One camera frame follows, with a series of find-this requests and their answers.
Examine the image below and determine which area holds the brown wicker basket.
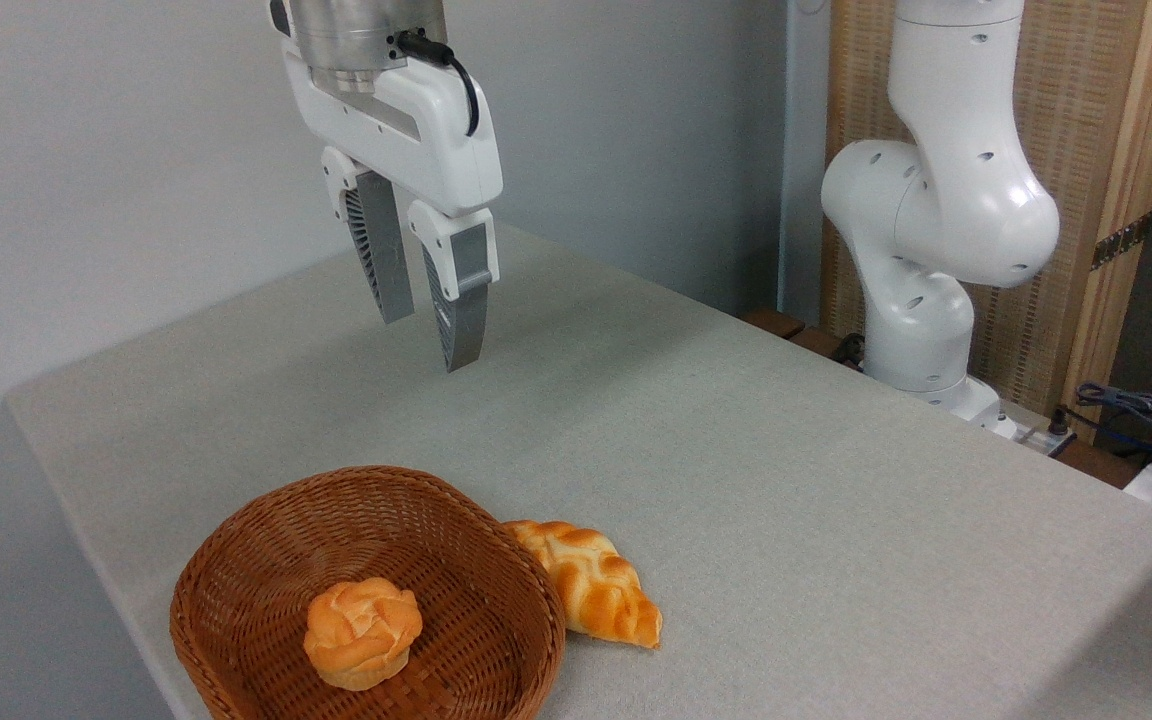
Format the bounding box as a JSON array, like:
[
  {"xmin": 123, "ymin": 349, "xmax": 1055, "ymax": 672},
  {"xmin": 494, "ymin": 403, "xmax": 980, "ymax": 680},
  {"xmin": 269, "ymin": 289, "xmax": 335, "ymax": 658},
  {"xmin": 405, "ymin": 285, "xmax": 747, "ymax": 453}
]
[{"xmin": 169, "ymin": 465, "xmax": 567, "ymax": 720}]

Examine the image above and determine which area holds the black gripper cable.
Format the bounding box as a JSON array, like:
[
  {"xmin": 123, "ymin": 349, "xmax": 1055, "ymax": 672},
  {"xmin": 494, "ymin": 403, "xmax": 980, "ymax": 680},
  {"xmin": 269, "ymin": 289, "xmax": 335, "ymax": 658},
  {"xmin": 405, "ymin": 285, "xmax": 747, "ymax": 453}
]
[{"xmin": 394, "ymin": 30, "xmax": 482, "ymax": 138}]

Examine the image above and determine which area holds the cables and power strip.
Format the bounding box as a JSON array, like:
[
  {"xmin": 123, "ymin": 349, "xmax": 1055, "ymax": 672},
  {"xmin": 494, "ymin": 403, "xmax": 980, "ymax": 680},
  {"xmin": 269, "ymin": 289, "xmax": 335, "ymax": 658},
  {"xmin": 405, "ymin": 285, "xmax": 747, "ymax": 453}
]
[{"xmin": 1074, "ymin": 382, "xmax": 1152, "ymax": 471}]

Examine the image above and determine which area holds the round bread roll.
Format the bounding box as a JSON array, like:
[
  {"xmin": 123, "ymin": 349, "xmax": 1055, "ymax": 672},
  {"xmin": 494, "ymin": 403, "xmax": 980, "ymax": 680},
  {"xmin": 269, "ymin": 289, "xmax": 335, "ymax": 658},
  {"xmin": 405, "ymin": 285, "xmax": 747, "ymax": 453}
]
[{"xmin": 303, "ymin": 577, "xmax": 424, "ymax": 692}]

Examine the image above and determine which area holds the brass screen hinge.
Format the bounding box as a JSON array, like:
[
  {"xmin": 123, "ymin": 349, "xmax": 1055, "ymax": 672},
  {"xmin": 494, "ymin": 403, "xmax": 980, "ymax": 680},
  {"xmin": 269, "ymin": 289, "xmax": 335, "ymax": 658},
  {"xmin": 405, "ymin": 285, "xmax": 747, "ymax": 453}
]
[{"xmin": 1091, "ymin": 212, "xmax": 1152, "ymax": 271}]

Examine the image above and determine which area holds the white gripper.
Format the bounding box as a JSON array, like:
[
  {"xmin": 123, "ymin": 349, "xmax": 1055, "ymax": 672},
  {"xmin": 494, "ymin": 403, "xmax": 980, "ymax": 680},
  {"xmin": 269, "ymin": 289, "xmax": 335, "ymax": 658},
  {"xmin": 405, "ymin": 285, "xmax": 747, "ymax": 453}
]
[{"xmin": 281, "ymin": 35, "xmax": 504, "ymax": 373}]

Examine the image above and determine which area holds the wood-framed woven screen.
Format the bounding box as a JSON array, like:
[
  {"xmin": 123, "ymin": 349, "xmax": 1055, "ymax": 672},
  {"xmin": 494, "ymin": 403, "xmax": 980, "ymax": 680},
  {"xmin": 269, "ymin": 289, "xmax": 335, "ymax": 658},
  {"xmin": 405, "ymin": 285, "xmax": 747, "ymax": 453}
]
[{"xmin": 821, "ymin": 0, "xmax": 1152, "ymax": 441}]

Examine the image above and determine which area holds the braided bread loaf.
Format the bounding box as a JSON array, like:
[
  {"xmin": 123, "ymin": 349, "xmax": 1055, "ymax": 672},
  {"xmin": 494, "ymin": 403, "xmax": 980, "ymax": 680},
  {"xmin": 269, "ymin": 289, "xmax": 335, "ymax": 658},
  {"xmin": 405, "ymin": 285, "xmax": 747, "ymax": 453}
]
[{"xmin": 502, "ymin": 519, "xmax": 664, "ymax": 650}]

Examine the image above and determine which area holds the grey table cover cloth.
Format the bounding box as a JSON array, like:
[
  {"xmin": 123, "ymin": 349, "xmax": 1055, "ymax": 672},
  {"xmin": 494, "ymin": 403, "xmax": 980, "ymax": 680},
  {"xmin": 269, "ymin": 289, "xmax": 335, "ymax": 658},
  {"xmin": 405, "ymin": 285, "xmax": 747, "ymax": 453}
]
[{"xmin": 4, "ymin": 222, "xmax": 1152, "ymax": 720}]

